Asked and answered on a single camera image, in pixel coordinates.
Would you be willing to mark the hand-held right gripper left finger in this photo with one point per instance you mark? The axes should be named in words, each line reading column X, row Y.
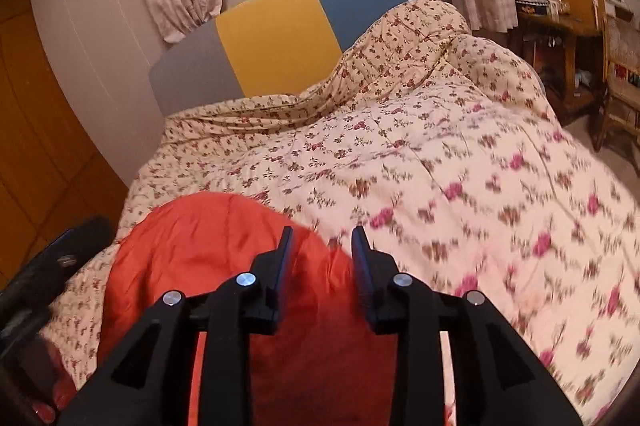
column 280, row 276

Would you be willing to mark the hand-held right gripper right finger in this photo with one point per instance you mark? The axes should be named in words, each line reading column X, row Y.
column 362, row 276

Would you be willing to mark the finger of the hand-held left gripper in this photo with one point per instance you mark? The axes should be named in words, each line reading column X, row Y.
column 70, row 251

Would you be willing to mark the orange jacket with white lining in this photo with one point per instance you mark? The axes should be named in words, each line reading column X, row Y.
column 200, row 246

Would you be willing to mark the wooden wardrobe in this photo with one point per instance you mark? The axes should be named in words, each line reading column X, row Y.
column 45, row 131

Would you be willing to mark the floral quilt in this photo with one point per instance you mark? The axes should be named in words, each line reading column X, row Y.
column 450, row 146

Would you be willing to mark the grey yellow blue headboard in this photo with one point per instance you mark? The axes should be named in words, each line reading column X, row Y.
column 275, row 36

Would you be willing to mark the wooden bedside table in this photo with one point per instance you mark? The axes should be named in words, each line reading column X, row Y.
column 575, row 56

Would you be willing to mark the dark patterned tin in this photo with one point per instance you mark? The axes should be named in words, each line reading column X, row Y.
column 532, row 7

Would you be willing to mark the wicker chair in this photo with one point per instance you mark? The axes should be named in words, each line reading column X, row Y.
column 622, row 76

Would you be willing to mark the tan handbag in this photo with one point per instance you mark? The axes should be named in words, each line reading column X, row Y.
column 575, row 1

